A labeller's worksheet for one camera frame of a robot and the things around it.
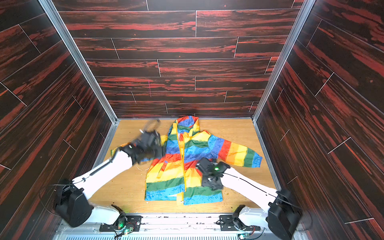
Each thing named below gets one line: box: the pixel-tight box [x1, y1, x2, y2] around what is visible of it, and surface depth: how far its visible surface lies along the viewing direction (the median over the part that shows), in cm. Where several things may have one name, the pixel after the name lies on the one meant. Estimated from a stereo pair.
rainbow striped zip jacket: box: [145, 116, 263, 205], surface depth 95 cm
